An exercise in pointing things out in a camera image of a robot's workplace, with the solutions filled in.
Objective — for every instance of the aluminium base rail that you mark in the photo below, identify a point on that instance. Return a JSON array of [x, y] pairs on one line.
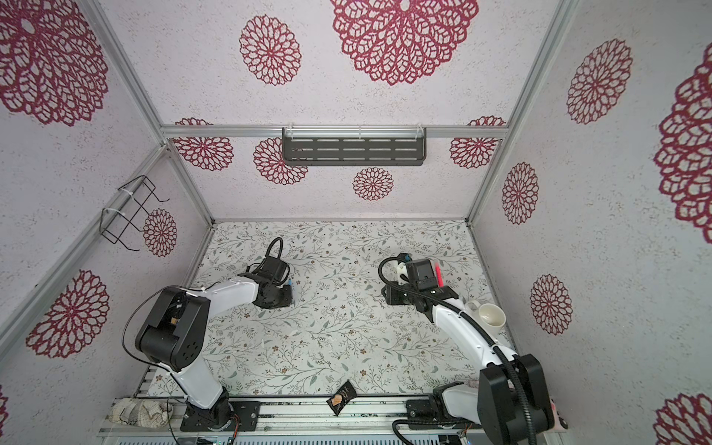
[[287, 416]]

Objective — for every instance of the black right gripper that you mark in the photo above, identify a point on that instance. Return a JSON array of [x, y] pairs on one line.
[[391, 295]]

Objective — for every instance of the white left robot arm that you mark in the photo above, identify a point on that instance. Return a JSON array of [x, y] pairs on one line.
[[175, 329]]

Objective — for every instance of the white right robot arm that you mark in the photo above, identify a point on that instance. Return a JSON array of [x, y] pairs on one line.
[[511, 403]]

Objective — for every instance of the pink highlighter pen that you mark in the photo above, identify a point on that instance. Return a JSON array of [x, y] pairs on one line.
[[438, 274]]

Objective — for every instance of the black wire wall rack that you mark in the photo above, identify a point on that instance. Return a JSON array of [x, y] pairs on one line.
[[115, 221]]

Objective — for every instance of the white ceramic mug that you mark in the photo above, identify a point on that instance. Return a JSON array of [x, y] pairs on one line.
[[489, 316]]

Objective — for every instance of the crumpled white cloth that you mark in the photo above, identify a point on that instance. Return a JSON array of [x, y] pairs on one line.
[[143, 413]]

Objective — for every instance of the dark metal wall shelf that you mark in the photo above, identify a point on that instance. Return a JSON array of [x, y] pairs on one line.
[[354, 148]]

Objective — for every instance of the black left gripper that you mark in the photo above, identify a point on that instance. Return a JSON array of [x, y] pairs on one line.
[[287, 300]]

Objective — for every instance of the black snack packet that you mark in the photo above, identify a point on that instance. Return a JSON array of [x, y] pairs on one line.
[[345, 394]]

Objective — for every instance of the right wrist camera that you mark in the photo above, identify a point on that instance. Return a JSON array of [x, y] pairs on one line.
[[420, 275]]

